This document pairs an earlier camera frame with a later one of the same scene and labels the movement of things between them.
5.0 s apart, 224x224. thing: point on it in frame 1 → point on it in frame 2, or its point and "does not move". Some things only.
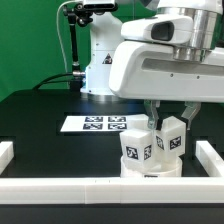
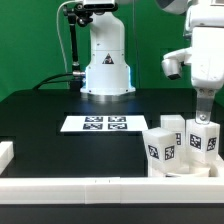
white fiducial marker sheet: (95, 123) does not move
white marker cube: (170, 141) → (202, 142)
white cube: (137, 121) → (176, 123)
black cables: (45, 80) does not move
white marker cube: (137, 146) → (161, 149)
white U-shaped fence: (117, 190) does not move
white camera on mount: (106, 5) does not move
